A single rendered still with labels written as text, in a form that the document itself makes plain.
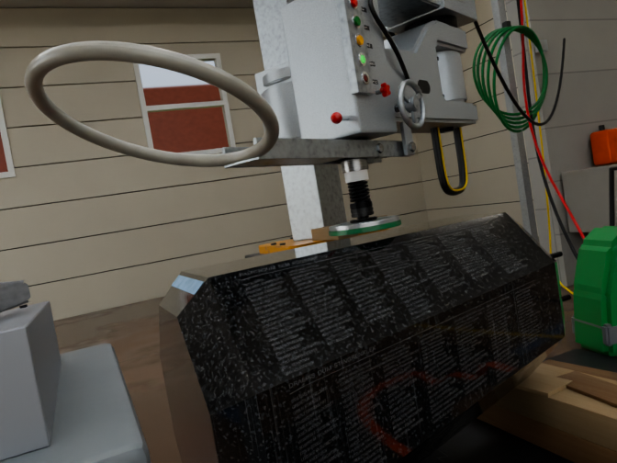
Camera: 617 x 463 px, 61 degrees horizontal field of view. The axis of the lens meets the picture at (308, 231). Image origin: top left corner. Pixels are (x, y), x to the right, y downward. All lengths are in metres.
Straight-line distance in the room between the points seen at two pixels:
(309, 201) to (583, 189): 2.45
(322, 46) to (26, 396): 1.28
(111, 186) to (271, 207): 2.29
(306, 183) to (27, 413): 1.99
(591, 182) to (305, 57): 2.98
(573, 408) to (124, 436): 1.58
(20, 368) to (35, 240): 7.07
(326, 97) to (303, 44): 0.17
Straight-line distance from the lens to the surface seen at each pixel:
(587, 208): 4.26
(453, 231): 1.66
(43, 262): 7.48
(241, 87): 0.94
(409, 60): 1.79
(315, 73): 1.55
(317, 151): 1.35
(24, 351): 0.42
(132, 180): 7.54
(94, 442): 0.42
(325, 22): 1.55
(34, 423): 0.44
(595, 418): 1.81
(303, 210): 2.35
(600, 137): 4.54
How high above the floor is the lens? 0.94
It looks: 3 degrees down
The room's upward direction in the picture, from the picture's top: 9 degrees counter-clockwise
